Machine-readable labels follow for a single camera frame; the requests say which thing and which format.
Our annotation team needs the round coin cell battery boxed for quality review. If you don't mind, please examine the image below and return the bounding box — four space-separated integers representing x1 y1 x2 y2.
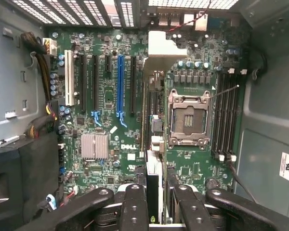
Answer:
205 177 219 191

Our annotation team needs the grey chipset heatsink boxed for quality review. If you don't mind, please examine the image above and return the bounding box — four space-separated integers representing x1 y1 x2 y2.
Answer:
80 133 109 161

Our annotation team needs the black plastic shroud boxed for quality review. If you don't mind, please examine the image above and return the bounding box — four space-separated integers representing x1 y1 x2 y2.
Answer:
0 131 61 231

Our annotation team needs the green motherboard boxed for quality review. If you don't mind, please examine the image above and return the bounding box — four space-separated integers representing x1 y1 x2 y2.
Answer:
47 26 246 210

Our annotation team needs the open PC case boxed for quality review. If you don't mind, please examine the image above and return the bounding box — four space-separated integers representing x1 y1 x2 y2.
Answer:
0 0 289 231

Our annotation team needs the black RAM slot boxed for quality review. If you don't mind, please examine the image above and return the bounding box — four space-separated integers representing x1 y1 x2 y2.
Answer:
216 69 232 162
147 90 154 116
227 69 248 162
140 80 149 158
211 73 225 157
223 73 236 157

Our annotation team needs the metal CPU socket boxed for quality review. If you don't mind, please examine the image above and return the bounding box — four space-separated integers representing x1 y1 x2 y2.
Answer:
167 89 212 151

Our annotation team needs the CPU socket locking lever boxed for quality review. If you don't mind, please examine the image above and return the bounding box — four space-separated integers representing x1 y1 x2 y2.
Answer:
208 84 240 99

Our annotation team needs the blue expansion slot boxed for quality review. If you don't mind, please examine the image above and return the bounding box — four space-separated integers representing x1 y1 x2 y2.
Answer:
117 54 125 114

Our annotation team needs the white expansion slot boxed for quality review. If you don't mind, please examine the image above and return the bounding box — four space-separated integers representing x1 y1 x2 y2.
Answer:
64 49 76 107

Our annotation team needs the black yellow power wire bundle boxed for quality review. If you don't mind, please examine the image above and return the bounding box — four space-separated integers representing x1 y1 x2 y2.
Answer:
20 31 58 103
25 100 60 140

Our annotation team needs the red black thin wire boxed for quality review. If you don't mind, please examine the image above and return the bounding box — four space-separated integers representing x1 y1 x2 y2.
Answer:
166 0 212 33

